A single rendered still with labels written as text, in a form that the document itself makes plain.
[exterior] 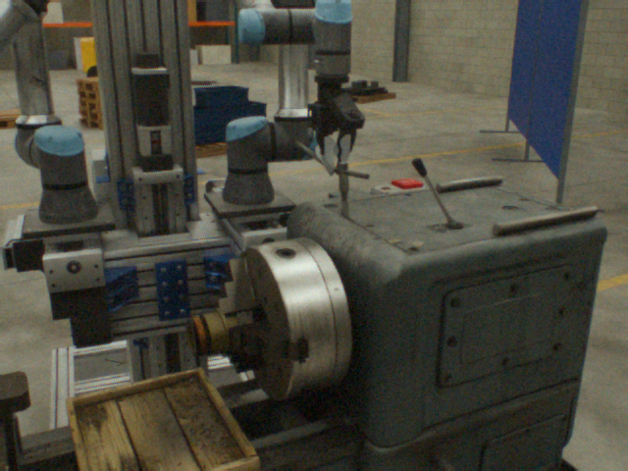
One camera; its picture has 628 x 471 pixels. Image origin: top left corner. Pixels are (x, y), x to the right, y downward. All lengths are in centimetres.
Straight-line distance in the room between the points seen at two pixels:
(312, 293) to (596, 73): 1232
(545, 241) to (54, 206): 118
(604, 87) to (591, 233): 1178
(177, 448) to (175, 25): 115
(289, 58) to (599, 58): 1170
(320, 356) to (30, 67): 109
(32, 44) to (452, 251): 119
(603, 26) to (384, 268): 1225
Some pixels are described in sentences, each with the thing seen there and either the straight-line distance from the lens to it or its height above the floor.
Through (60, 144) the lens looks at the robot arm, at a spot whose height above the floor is 136.
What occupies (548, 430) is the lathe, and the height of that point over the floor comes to 76.
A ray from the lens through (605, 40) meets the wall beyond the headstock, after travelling 1322.
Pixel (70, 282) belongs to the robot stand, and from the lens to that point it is 166.
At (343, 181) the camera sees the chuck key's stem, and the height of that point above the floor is 133.
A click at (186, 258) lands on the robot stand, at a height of 103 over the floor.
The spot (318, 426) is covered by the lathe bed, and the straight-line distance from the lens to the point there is 138.
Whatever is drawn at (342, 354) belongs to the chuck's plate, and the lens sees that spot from 122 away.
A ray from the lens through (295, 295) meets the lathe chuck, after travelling 116.
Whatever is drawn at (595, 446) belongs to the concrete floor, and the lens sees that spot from 297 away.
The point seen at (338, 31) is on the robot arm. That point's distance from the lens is 134.
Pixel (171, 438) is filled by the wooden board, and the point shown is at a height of 88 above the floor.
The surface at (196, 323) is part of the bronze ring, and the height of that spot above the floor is 112.
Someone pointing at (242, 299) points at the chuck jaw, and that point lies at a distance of 127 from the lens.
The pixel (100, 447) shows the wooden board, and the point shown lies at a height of 88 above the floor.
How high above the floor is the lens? 167
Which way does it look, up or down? 19 degrees down
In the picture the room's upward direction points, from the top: straight up
